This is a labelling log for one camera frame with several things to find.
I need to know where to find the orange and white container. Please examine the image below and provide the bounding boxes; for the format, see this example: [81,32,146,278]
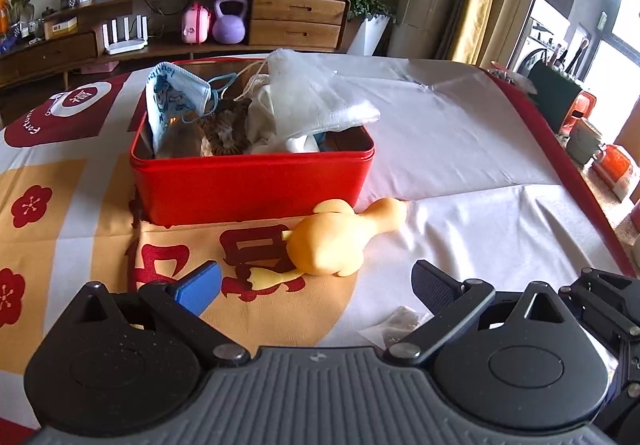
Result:
[560,90,598,136]

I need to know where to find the printed tablecloth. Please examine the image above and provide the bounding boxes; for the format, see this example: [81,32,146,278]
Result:
[0,52,638,431]

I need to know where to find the pink toy suitcase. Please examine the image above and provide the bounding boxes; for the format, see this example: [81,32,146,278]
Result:
[181,1,214,45]

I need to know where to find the white and yellow box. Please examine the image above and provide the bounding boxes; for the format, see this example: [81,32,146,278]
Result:
[42,16,79,41]

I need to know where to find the white square planter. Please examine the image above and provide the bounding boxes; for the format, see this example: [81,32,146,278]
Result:
[346,15,391,57]

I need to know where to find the yellow rubber chicken toy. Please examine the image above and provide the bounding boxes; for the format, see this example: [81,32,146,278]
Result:
[248,198,408,288]

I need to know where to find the cream cloth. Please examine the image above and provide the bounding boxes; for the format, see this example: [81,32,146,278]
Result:
[244,75,321,155]

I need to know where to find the small potted plant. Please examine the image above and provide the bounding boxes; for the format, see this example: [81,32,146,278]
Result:
[7,0,36,26]

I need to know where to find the small clear plastic packet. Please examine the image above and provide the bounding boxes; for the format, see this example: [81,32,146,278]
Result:
[357,306,433,346]

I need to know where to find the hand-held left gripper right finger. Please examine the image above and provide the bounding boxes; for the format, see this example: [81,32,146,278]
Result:
[387,259,577,366]

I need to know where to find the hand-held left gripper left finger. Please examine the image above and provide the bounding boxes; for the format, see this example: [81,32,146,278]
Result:
[65,260,252,369]

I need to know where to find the orange and white packet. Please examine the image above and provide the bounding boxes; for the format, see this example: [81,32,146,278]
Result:
[592,142,640,203]

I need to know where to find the purple kettlebell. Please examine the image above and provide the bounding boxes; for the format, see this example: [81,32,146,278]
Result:
[212,0,249,44]

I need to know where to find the blue printed face mask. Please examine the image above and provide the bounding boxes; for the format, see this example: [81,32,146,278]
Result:
[146,62,219,158]

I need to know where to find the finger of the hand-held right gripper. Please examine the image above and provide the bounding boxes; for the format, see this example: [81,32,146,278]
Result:
[592,350,640,433]
[559,267,640,358]

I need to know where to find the white router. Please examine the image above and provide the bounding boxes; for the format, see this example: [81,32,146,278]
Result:
[102,15,149,56]

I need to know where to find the washing machine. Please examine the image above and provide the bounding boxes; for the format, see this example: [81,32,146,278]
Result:
[517,18,561,76]

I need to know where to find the red tin box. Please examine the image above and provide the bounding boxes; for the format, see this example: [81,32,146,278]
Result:
[130,56,376,227]

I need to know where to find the grey container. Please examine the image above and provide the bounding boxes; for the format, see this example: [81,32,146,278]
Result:
[567,118,606,166]

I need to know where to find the wooden media cabinet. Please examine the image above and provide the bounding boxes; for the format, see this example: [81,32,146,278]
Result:
[0,0,351,88]

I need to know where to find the brown scrunchie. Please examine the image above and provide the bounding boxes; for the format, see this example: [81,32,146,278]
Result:
[200,98,253,157]

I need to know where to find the white knitted cloth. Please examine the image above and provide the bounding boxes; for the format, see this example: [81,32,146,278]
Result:
[267,48,381,141]

